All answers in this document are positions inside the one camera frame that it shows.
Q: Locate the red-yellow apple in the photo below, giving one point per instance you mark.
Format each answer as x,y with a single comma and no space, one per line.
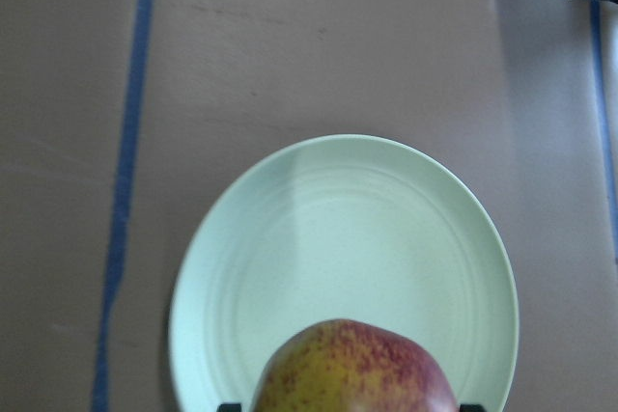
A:
347,365

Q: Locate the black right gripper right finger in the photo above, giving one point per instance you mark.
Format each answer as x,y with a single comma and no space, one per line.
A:
467,407

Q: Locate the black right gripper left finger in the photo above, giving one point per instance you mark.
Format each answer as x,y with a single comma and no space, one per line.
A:
229,407

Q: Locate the green plate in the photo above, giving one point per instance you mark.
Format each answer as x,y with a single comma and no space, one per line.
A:
343,226

